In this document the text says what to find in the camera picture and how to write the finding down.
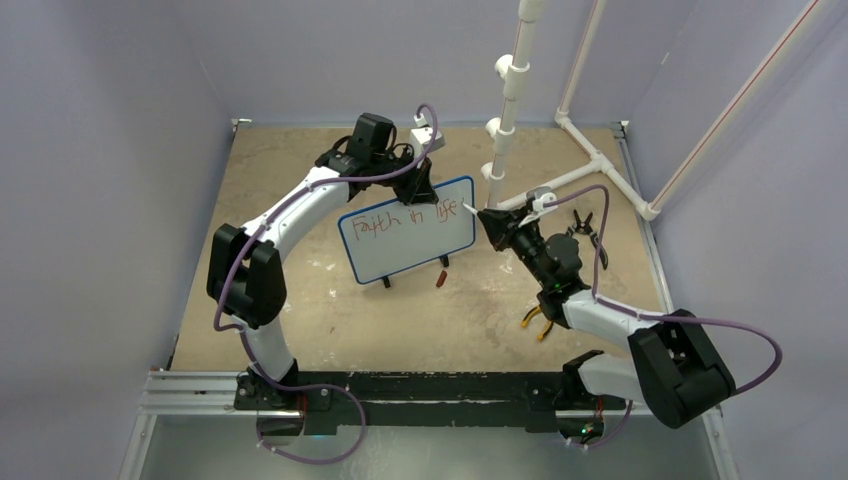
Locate white pipe with red stripe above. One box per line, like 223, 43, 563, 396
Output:
643, 0, 839, 220

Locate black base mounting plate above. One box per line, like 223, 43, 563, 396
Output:
234, 371, 625, 435

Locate aluminium rail frame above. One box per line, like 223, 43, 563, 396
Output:
142, 114, 740, 454

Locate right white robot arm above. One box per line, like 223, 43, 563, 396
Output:
476, 208, 737, 429

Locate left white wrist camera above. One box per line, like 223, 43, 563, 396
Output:
408, 113, 446, 157

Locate black handled pliers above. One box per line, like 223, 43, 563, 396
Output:
565, 209, 609, 270

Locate blue framed whiteboard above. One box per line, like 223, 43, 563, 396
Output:
337, 175, 476, 285

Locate white PVC pipe stand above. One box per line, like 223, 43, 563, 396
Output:
481, 1, 661, 221

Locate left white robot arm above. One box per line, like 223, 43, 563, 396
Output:
206, 104, 444, 409

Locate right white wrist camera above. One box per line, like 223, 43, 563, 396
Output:
519, 186, 558, 227

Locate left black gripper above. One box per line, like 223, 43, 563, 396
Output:
371, 146, 438, 207

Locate yellow handled pliers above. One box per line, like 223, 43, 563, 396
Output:
520, 304, 556, 343

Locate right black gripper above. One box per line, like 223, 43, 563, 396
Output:
479, 204, 553, 288

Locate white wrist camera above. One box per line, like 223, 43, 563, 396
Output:
519, 186, 558, 227
408, 113, 446, 157

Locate red whiteboard marker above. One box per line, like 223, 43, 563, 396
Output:
462, 203, 478, 216

